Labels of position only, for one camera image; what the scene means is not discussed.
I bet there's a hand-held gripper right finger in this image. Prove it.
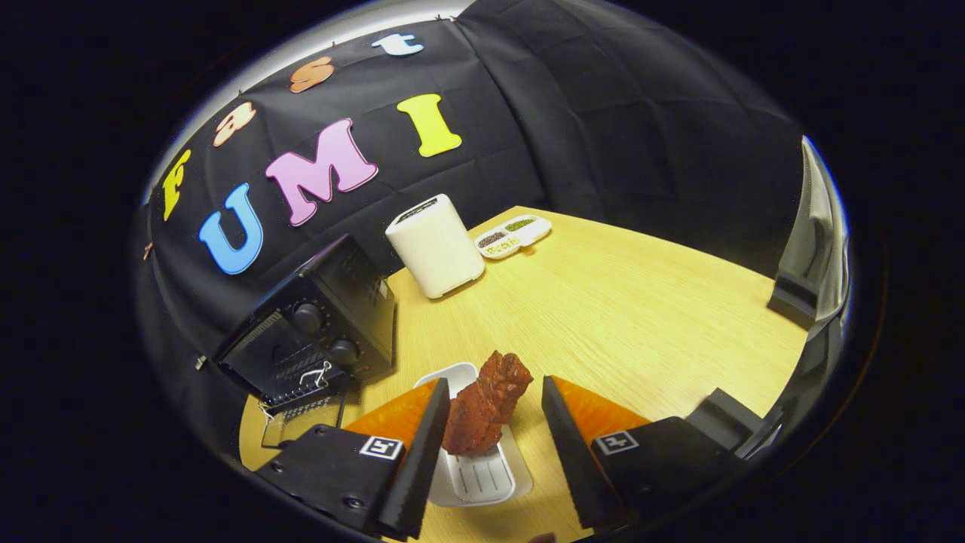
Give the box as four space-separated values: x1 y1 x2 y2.
541 376 755 532

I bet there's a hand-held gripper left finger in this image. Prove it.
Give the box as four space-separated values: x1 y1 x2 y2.
256 377 452 541

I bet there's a brown grilled steak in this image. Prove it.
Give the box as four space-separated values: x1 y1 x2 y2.
442 351 534 457

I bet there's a black toaster oven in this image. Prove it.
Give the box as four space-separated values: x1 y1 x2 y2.
213 234 397 449

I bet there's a white bread toaster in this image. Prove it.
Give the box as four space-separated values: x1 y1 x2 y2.
385 194 486 300

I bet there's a white ridged tray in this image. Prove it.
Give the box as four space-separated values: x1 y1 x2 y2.
413 362 534 508

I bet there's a black angular object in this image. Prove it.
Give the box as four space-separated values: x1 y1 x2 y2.
686 388 764 455
767 271 819 330

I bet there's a white divided seed dish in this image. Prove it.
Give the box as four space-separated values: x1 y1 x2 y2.
474 214 553 261

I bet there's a black backdrop cloth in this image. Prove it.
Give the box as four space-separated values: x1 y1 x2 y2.
136 0 804 453

